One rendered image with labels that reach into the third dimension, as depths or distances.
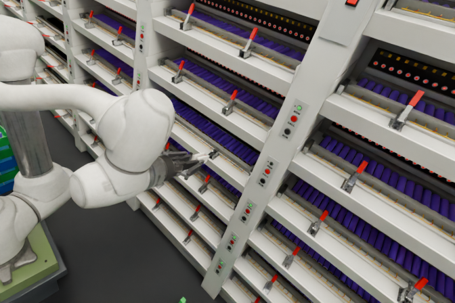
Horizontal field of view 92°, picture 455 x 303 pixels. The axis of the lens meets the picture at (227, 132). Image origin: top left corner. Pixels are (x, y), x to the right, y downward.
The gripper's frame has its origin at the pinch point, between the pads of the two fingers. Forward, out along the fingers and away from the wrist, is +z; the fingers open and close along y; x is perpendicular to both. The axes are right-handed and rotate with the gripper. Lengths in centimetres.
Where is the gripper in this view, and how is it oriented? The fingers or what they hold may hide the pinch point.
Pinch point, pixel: (200, 158)
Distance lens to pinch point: 81.5
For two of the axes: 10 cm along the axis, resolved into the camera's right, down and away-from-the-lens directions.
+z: 5.0, -0.6, 8.6
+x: 4.1, -8.6, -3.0
